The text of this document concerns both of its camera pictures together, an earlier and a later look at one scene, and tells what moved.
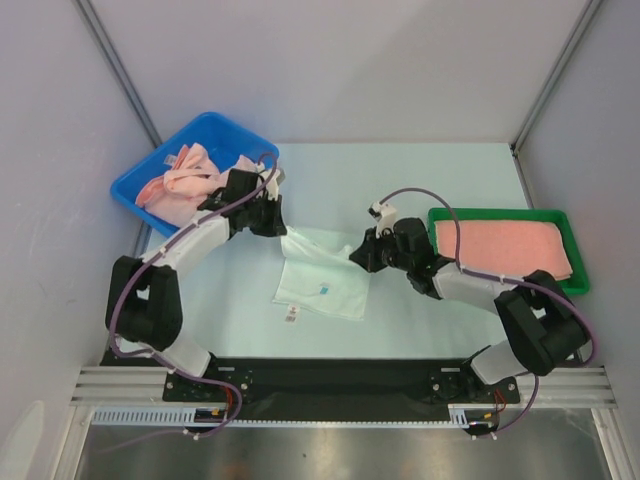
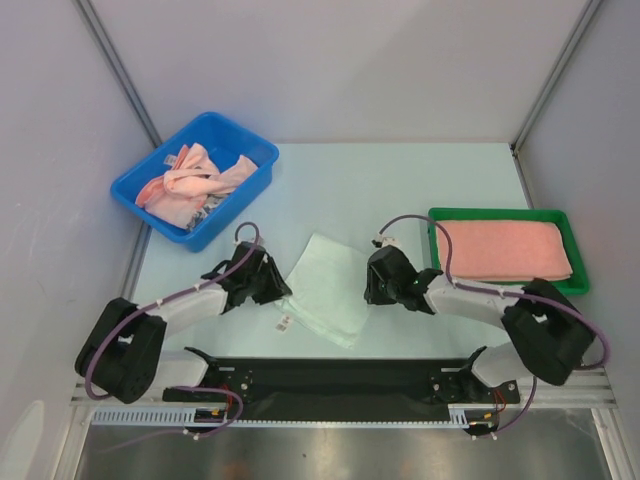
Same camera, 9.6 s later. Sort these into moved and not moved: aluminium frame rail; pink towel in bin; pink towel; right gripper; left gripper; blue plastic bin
Moved: left gripper; right gripper
Not moved: aluminium frame rail; blue plastic bin; pink towel in bin; pink towel
